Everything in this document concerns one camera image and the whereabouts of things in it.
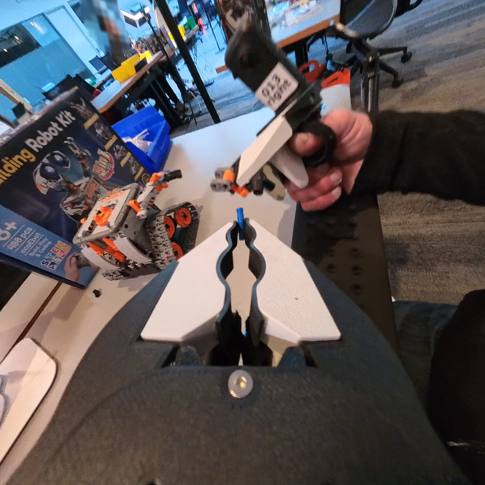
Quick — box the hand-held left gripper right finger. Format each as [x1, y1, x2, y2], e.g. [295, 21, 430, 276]
[244, 219, 342, 363]

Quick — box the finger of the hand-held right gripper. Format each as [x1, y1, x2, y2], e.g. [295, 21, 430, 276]
[235, 115, 294, 189]
[270, 149, 310, 189]

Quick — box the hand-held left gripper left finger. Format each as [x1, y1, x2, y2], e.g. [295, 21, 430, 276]
[140, 221, 240, 363]

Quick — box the grey orange toy arm assembly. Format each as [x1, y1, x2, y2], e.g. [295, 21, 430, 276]
[210, 165, 287, 201]

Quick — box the person's right forearm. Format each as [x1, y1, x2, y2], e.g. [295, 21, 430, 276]
[354, 109, 485, 206]

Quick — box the person's right hand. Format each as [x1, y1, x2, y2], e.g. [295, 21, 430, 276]
[285, 109, 374, 211]

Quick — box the black pole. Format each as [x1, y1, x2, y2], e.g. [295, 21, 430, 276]
[155, 0, 221, 124]

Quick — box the tracked toy robot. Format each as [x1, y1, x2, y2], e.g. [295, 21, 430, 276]
[72, 168, 201, 282]

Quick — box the blue storage bin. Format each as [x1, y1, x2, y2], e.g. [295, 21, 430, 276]
[112, 105, 172, 174]

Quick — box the grey office chair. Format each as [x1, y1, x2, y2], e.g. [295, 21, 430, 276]
[333, 0, 424, 88]

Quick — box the clear plastic bag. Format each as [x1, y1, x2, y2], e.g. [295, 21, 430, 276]
[122, 128, 151, 153]

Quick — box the white book stand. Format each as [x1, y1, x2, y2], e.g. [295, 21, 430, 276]
[0, 337, 58, 453]

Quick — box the person's leg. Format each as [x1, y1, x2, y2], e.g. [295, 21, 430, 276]
[428, 290, 485, 485]

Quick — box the blue robot kit box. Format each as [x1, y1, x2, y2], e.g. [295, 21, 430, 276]
[0, 86, 152, 289]

